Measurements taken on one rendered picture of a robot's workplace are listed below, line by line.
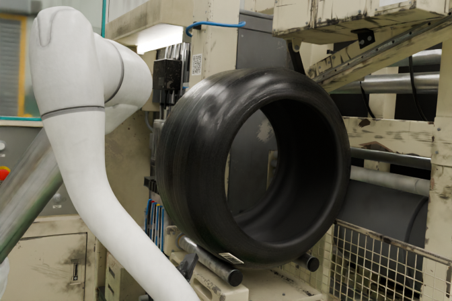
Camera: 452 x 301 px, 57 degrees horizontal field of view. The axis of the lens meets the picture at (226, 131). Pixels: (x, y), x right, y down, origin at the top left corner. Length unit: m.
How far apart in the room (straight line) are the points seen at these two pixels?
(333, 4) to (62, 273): 1.37
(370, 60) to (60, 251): 1.31
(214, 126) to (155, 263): 0.50
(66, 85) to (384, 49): 0.98
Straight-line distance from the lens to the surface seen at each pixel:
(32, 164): 0.93
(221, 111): 1.08
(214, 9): 1.52
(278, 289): 1.41
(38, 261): 1.78
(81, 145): 0.69
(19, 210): 0.97
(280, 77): 1.18
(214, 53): 1.50
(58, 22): 0.74
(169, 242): 1.47
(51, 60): 0.71
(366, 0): 1.30
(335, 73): 1.52
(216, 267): 1.25
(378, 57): 1.41
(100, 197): 0.69
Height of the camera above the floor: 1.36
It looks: 3 degrees down
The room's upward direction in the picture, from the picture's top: 4 degrees clockwise
